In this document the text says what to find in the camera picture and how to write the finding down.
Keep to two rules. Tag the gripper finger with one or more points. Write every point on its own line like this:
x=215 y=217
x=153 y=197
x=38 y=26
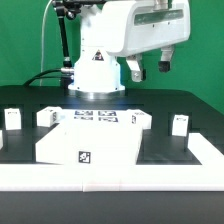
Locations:
x=138 y=73
x=164 y=64

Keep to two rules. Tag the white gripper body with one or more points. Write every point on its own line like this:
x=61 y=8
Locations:
x=133 y=27

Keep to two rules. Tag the white square tabletop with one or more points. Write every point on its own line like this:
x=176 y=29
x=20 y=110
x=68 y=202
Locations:
x=94 y=143

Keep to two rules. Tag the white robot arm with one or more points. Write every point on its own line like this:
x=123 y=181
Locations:
x=97 y=74

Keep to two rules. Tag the white marker sheet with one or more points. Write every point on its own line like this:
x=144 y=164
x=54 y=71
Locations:
x=114 y=116

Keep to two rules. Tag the white U-shaped fence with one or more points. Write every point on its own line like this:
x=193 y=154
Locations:
x=207 y=175

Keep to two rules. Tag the black camera stand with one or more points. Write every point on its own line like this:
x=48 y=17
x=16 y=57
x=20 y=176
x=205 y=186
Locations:
x=69 y=9

